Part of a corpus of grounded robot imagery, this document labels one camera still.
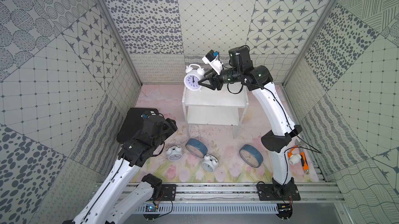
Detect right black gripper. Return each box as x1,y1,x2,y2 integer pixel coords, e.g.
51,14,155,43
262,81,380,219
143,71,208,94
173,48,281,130
198,66,243,91

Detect white twin-bell alarm clock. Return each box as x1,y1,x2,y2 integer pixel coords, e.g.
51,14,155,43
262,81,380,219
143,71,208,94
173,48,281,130
183,64,205,92
166,146,183,162
202,154,219,173

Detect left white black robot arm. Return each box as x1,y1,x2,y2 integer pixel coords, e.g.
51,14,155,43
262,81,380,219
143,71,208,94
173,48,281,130
66,111,178,224

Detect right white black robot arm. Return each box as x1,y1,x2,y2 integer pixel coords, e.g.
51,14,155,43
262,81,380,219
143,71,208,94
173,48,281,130
199,45,302,192

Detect white two-tier shelf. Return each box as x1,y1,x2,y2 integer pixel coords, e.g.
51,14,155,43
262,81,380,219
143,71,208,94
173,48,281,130
182,83,249,138

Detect blue round alarm clock left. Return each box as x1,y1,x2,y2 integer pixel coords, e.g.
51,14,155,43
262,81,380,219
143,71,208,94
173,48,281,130
186,138,208,158

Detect blue round alarm clock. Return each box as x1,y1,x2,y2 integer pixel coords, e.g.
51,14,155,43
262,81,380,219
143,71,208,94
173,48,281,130
186,138,208,158
239,145,264,168

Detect blue round alarm clock right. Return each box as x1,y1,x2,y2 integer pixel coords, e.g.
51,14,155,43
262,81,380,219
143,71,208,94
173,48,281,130
239,145,264,168

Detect black plastic tool case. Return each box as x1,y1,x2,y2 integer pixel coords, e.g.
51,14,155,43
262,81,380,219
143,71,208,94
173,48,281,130
116,108,159,144

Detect white plastic fitting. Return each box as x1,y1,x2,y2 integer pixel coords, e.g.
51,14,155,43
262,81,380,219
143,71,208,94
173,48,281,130
288,154,302,165

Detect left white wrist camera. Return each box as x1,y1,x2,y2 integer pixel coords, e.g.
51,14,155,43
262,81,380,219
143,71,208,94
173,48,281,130
141,111,156,120

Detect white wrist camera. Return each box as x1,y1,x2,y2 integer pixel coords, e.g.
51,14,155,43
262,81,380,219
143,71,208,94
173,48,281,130
202,50,223,75
141,111,156,120

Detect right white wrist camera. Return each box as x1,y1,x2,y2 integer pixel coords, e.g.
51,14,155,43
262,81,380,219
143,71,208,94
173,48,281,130
202,50,223,75

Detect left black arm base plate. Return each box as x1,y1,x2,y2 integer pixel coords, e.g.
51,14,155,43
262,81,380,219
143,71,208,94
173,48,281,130
150,184,177,201

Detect orange handled pliers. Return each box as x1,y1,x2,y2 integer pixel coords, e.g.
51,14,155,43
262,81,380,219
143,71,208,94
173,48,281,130
287,146,309,175

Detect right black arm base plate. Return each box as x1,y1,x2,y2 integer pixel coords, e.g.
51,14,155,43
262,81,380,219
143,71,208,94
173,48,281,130
256,183,301,202

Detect white perforated cable duct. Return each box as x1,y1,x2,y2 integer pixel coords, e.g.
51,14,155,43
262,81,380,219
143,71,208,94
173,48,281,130
133,203,278,215

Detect aluminium mounting rail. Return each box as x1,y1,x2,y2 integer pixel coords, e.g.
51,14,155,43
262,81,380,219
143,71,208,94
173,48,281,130
93,182,344,205

